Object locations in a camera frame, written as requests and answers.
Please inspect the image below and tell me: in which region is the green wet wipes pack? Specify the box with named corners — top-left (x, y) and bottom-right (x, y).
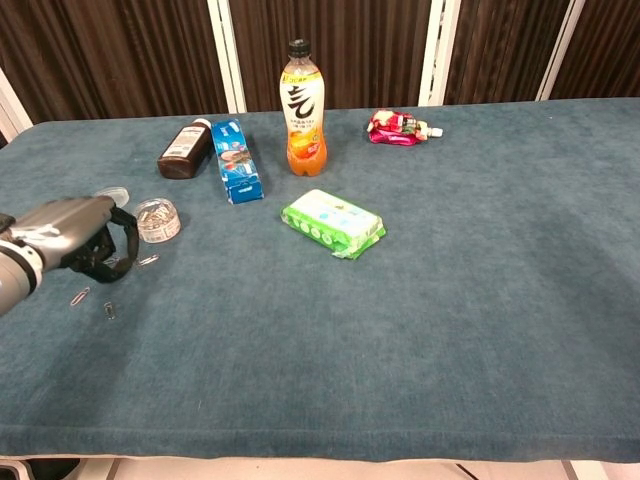
top-left (279, 188), bottom-right (388, 261)

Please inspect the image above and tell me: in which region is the clear round paper clip tub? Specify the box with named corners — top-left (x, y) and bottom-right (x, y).
top-left (132, 197), bottom-right (182, 245)

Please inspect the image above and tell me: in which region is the blue cookie box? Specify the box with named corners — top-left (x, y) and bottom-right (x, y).
top-left (210, 118), bottom-right (265, 205)

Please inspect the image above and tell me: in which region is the red crumpled spout pouch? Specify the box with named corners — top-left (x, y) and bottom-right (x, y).
top-left (367, 109), bottom-right (444, 147)

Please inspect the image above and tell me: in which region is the white partition post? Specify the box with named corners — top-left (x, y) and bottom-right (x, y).
top-left (536, 0), bottom-right (587, 102)
top-left (206, 0), bottom-right (247, 114)
top-left (418, 0), bottom-right (462, 107)
top-left (0, 67), bottom-right (34, 142)

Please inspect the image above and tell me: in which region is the teal table cloth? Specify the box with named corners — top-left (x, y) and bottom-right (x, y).
top-left (0, 97), bottom-right (640, 464)

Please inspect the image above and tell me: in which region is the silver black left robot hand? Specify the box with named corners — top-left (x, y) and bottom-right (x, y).
top-left (8, 195), bottom-right (141, 284)

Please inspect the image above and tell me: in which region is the orange drink bottle black cap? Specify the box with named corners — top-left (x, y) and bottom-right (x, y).
top-left (278, 38), bottom-right (330, 178)

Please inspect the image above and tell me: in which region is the brown bottle with label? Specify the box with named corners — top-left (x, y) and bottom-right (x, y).
top-left (156, 117), bottom-right (213, 180)

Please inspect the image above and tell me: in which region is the clear round plastic lid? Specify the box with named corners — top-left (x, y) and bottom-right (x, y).
top-left (93, 186), bottom-right (130, 207)

